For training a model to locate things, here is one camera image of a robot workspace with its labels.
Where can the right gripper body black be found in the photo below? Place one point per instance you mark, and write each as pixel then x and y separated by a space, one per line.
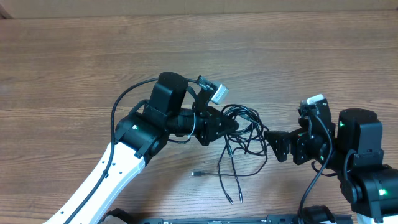
pixel 306 152

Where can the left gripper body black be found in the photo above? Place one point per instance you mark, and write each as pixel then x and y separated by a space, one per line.
pixel 204 126

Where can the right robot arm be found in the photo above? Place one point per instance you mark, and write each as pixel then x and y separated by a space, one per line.
pixel 351 148

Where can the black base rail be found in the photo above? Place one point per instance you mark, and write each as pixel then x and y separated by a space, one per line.
pixel 120 216

